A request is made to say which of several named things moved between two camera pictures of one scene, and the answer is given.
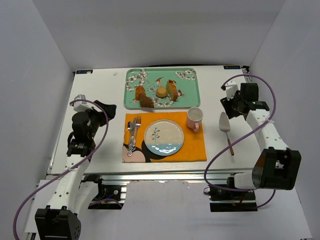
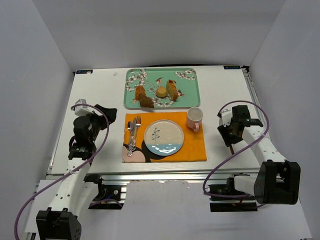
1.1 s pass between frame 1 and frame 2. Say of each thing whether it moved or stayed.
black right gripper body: moved
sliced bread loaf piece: stayed
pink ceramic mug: stayed
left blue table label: stayed
